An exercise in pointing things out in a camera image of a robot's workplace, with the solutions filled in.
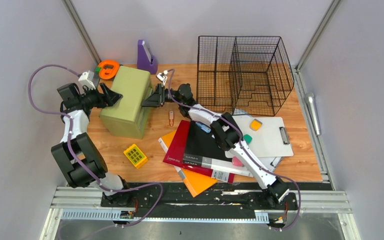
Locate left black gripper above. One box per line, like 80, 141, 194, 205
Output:
82, 85, 125, 112

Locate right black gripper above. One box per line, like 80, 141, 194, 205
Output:
141, 84, 184, 108

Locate green drawer cabinet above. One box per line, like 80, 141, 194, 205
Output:
99, 66, 153, 139

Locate green eraser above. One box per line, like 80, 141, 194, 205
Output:
243, 134, 253, 145

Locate pink eraser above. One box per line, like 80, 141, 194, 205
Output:
231, 156, 244, 167

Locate orange eraser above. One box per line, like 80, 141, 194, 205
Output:
249, 118, 263, 132

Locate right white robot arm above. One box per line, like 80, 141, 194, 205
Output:
141, 83, 290, 209

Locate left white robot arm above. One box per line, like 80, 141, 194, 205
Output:
51, 83, 133, 207

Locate orange tape roll holder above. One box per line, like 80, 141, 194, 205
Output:
95, 59, 121, 80

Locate purple tape dispenser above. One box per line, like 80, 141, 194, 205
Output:
136, 39, 159, 75

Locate blue highlighter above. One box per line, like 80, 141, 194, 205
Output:
195, 121, 211, 134

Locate yellow grid box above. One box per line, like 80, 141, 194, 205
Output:
123, 144, 149, 169

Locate red folder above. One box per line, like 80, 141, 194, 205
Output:
163, 120, 218, 179

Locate black clip file folder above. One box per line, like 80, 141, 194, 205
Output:
182, 121, 253, 177

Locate orange folder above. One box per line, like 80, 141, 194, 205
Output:
158, 130, 218, 198

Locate white clipboard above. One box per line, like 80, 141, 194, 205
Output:
233, 115, 294, 158

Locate papers under clipboard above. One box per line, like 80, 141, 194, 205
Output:
261, 156, 283, 172

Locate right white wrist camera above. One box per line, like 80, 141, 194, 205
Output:
156, 70, 169, 86

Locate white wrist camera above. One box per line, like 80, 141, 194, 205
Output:
156, 70, 169, 86
78, 70, 97, 90

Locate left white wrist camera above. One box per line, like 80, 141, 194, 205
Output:
78, 70, 97, 90

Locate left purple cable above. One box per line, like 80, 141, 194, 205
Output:
28, 64, 164, 240

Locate purple cable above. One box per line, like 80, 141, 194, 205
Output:
165, 68, 302, 232
28, 64, 164, 240

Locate black wire mesh basket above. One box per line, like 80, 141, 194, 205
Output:
195, 35, 295, 117

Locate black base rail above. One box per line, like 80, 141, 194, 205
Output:
100, 182, 298, 219

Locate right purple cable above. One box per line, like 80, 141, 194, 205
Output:
165, 68, 302, 232

